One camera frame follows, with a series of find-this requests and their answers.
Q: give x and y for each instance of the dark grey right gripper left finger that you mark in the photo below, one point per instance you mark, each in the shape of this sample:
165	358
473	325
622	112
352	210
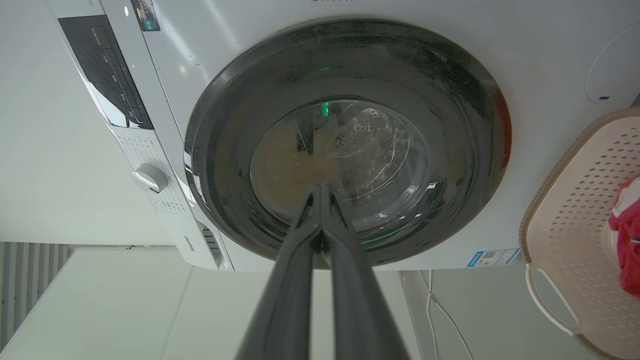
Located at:
280	310

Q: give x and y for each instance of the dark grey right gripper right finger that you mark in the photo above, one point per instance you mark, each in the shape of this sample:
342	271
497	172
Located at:
360	310

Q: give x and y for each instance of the beige perforated laundry basket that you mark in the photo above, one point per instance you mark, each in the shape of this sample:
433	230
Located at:
575	235

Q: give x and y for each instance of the blue energy label sticker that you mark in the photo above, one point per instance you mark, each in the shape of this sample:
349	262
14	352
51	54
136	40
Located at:
492	257

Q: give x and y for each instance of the white cabinet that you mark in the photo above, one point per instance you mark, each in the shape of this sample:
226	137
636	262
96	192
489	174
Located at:
125	310

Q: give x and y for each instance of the round dark washing machine door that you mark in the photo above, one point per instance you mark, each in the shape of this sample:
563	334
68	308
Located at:
280	125

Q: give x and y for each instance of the silver washing machine dial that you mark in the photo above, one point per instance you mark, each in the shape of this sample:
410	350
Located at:
150	178

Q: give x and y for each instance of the white slatted radiator panel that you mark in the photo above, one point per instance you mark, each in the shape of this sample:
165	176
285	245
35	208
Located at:
27	285

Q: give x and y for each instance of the white front-load washing machine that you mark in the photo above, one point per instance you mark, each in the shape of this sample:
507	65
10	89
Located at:
240	55

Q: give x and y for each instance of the red garment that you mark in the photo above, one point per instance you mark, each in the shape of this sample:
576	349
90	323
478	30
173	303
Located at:
631	235

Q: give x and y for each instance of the dark product sticker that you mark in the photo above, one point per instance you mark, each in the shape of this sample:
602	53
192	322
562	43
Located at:
146	14

